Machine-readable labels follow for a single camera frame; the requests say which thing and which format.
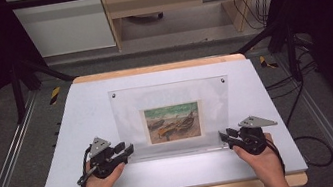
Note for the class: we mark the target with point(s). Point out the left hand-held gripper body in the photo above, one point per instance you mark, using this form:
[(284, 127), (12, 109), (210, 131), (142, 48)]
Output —
[(106, 162)]

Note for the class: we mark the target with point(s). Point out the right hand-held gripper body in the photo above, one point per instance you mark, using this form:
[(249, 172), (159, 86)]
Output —
[(252, 139)]

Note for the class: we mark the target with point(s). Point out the boat painting print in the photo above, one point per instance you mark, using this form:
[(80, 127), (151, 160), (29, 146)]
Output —
[(172, 123)]

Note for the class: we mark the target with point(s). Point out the clear acrylic photo frame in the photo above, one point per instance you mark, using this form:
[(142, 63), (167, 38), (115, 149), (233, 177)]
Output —
[(168, 93)]

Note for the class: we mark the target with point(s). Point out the person's right hand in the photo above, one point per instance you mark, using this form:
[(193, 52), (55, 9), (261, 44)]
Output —
[(265, 165)]

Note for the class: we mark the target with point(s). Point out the white table mat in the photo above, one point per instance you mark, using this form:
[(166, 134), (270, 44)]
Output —
[(173, 173)]

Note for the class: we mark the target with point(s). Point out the wooden table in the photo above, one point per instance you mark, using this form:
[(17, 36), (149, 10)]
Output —
[(157, 68)]

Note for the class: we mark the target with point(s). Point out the black metal stand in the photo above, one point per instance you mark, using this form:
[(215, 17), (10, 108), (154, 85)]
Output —
[(292, 53), (17, 93)]

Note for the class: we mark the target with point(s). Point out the white cabinet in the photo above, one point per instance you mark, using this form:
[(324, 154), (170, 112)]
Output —
[(66, 28)]

